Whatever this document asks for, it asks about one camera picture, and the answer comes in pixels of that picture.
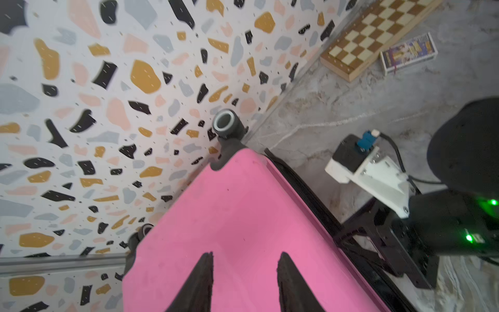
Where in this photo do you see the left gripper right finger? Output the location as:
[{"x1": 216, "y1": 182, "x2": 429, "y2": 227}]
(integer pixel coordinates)
[{"x1": 277, "y1": 252, "x2": 325, "y2": 312}]

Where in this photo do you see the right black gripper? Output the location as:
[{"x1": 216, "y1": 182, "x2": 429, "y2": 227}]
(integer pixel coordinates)
[{"x1": 333, "y1": 198, "x2": 439, "y2": 289}]

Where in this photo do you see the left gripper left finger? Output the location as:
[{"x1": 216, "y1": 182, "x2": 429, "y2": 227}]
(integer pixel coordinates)
[{"x1": 166, "y1": 252, "x2": 214, "y2": 312}]

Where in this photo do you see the pink hard-shell suitcase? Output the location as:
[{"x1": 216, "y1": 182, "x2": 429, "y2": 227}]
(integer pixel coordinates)
[{"x1": 122, "y1": 109, "x2": 413, "y2": 311}]

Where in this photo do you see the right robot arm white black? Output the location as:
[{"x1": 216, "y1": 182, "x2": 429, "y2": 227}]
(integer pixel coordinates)
[{"x1": 326, "y1": 97, "x2": 498, "y2": 289}]

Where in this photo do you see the purple card box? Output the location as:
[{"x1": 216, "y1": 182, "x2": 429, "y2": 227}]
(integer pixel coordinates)
[{"x1": 379, "y1": 32, "x2": 439, "y2": 75}]

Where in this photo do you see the wooden chessboard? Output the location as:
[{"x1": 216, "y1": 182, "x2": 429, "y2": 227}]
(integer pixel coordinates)
[{"x1": 320, "y1": 0, "x2": 441, "y2": 82}]

